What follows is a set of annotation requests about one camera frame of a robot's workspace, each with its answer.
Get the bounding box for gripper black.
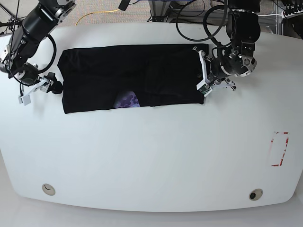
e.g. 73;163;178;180
209;57;231;83
14;62;63;95

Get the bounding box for black graphic T-shirt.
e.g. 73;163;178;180
57;44;204;114

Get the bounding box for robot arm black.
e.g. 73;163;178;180
211;0;261;79
0;0;76;94

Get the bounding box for black tripod legs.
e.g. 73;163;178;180
0;0;25;35

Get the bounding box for white power strip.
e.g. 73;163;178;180
281;7;303;19

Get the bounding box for red tape rectangle marking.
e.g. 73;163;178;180
269;132;289;167

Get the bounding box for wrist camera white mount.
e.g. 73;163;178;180
192;46;236;97
18;77;54;106

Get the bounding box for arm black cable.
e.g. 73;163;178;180
7;0;58;74
175;0;235;57

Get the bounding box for aluminium frame post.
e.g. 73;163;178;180
148;0;171;22

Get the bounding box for yellow cable on floor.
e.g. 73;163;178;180
76;8;120;26

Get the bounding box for left table cable grommet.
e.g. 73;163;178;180
42;183;55;196

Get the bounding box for table cable grommet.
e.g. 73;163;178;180
249;189;263;201
42;183;55;196

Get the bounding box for right table cable grommet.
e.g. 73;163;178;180
249;189;263;201

